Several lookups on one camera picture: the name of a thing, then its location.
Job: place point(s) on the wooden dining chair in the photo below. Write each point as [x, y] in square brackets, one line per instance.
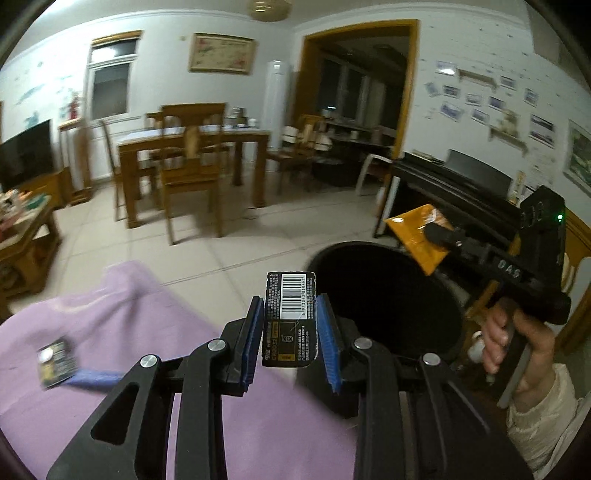
[154, 121]
[295, 157]
[115, 175]
[189, 180]

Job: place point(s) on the orange snack packet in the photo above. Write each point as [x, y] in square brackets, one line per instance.
[411, 240]

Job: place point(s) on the wooden dining table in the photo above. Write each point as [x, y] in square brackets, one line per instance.
[138, 143]

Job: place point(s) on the wooden door frame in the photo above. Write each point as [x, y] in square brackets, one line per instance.
[411, 92]

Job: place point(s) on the white chair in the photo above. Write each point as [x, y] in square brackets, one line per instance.
[369, 170]

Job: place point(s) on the tall wooden side table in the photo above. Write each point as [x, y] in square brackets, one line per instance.
[76, 157]

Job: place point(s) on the framed floral picture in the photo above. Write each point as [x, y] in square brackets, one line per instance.
[221, 53]

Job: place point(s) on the group of wall photos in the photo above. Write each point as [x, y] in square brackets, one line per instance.
[540, 129]

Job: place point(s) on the person's right forearm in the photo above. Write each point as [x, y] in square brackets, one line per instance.
[545, 415]

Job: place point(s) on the wooden coffee table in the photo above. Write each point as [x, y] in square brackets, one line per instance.
[27, 249]

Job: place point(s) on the wooden television stand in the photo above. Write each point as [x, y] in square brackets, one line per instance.
[51, 189]

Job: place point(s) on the blue tissue packet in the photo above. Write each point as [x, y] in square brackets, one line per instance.
[97, 378]

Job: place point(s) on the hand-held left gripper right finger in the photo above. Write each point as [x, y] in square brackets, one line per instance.
[328, 341]

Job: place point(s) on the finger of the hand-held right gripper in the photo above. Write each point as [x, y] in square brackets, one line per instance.
[445, 236]

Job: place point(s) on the black trash bin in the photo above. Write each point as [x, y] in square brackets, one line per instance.
[392, 300]

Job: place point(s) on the person's right hand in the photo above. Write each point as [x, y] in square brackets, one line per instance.
[540, 341]

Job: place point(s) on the black piano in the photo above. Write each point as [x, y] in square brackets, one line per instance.
[461, 184]

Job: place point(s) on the purple tablecloth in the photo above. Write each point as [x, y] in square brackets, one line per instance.
[138, 314]

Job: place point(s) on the black television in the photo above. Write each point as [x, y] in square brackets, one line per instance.
[27, 154]

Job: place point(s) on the framed landscape picture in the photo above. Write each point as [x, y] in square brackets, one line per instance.
[579, 157]

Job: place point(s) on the woven ceiling lamp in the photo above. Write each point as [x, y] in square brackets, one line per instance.
[270, 9]

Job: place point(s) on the white mug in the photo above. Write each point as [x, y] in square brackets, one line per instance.
[475, 350]

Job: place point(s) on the white standing air conditioner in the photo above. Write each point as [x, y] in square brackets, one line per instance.
[277, 101]

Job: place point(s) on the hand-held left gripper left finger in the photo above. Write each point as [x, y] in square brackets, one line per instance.
[254, 341]

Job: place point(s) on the dark window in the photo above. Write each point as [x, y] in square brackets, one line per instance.
[111, 87]

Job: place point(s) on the black snack packet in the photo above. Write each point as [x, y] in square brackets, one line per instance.
[291, 332]
[55, 364]

